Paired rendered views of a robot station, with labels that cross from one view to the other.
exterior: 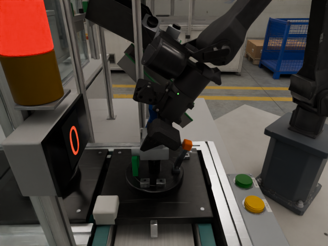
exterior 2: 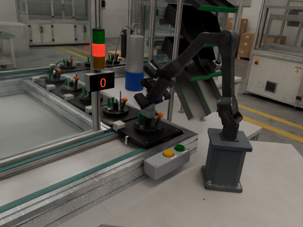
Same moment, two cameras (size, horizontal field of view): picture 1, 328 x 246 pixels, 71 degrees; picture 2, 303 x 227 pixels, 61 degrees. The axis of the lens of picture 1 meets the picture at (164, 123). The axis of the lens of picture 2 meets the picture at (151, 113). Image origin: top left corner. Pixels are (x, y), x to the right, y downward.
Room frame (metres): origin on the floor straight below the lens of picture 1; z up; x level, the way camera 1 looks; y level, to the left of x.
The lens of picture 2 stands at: (-0.34, -0.79, 1.50)
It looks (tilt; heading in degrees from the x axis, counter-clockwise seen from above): 22 degrees down; 46
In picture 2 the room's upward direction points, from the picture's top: 4 degrees clockwise
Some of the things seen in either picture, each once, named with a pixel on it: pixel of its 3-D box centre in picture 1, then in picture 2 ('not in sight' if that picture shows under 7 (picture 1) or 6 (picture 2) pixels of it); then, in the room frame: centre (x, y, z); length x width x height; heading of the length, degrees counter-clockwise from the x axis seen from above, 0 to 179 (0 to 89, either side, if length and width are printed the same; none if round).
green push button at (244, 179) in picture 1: (243, 182); (179, 148); (0.42, -0.19, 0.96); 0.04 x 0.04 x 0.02
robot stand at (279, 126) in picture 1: (294, 160); (224, 159); (0.50, -0.36, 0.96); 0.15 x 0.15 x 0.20; 42
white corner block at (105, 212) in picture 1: (106, 210); (118, 126); (0.33, 0.12, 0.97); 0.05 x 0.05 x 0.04; 1
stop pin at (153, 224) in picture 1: (153, 228); (126, 140); (0.30, 0.02, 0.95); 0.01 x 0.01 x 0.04; 1
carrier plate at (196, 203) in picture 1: (154, 179); (147, 129); (0.43, 0.02, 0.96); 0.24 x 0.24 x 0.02; 1
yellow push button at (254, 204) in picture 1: (254, 205); (168, 153); (0.35, -0.19, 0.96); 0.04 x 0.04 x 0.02
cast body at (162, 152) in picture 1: (149, 141); (147, 107); (0.43, 0.03, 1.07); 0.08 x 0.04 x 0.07; 92
